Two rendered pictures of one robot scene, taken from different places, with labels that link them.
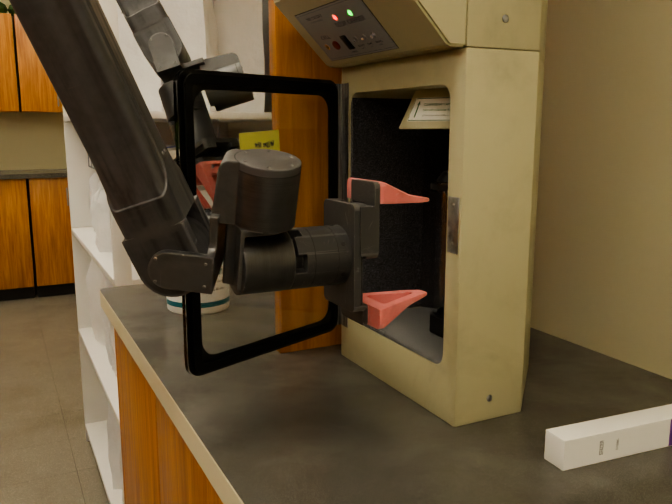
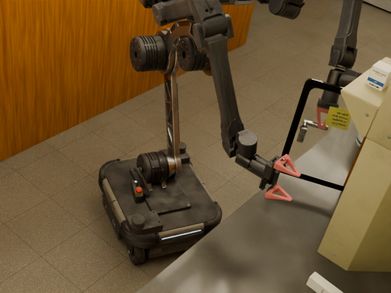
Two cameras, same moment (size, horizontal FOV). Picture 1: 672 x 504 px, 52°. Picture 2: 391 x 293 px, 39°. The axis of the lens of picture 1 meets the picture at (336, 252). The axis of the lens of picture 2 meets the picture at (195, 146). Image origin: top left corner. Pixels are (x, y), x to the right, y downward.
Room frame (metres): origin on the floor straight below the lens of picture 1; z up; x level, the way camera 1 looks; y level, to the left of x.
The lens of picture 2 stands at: (-0.25, -1.01, 2.23)
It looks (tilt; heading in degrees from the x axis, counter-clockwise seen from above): 37 degrees down; 58
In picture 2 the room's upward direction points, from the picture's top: 11 degrees clockwise
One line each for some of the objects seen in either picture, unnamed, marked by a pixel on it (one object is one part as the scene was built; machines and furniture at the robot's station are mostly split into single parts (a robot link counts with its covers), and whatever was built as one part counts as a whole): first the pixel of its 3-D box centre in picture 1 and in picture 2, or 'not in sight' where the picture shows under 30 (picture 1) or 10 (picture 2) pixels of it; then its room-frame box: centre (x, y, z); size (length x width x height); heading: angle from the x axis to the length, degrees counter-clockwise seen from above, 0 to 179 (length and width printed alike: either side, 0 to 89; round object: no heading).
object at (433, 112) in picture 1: (461, 109); not in sight; (0.99, -0.18, 1.34); 0.18 x 0.18 x 0.05
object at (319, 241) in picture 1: (320, 255); (262, 168); (0.64, 0.01, 1.20); 0.07 x 0.07 x 0.10; 27
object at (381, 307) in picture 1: (385, 284); (279, 188); (0.67, -0.05, 1.16); 0.09 x 0.07 x 0.07; 117
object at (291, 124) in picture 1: (267, 218); (333, 139); (0.97, 0.10, 1.19); 0.30 x 0.01 x 0.40; 139
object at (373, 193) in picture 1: (385, 215); (285, 171); (0.67, -0.05, 1.23); 0.09 x 0.07 x 0.07; 117
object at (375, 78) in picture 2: not in sight; (380, 75); (0.90, -0.05, 1.54); 0.05 x 0.05 x 0.06; 27
